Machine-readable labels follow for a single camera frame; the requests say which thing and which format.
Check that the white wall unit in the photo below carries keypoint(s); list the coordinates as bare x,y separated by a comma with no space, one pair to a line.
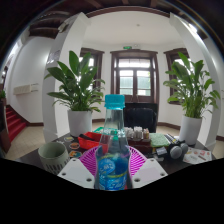
25,89

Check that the dark wooden glazed door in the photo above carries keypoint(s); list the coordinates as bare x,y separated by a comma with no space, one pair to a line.
135,80

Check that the green flat packet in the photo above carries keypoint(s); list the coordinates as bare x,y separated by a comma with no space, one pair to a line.
159,140

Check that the black chair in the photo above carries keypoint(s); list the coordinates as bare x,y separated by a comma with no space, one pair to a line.
141,116

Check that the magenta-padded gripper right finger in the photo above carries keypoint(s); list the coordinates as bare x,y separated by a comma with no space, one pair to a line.
150,172

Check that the brown tray with jars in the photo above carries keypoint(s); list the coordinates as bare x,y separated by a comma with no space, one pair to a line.
138,140

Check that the dark framed window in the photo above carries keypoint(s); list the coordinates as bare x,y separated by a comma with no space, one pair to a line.
96,63
171,56

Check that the leafy plant in white pot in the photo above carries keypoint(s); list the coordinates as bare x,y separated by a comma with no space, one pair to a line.
190,128
79,123

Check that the clear blue drink bottle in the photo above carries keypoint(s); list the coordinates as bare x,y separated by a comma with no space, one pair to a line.
112,166

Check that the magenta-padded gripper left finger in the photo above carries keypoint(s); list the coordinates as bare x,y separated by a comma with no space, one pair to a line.
76,173

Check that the green exit sign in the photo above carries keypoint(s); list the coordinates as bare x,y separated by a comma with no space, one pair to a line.
127,47

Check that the red box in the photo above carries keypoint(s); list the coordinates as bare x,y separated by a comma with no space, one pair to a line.
88,141

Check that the printed paper leaflet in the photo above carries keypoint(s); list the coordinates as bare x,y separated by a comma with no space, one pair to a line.
197,155

